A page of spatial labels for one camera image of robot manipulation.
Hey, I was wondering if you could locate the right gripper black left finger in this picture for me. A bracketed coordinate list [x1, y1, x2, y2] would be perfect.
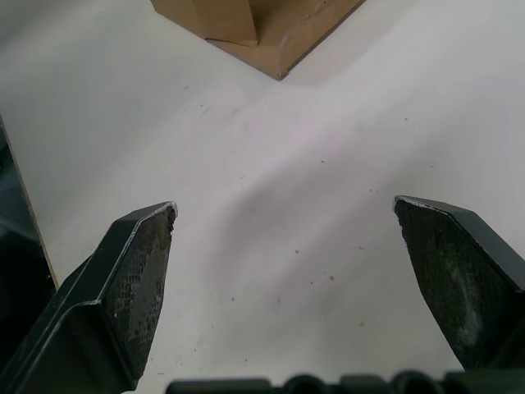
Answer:
[0, 200, 179, 394]

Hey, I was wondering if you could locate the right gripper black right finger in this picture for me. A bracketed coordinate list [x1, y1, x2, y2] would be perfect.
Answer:
[393, 195, 525, 375]

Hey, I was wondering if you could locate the small brown cardboard box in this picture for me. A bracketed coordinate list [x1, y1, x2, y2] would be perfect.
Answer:
[149, 0, 369, 81]

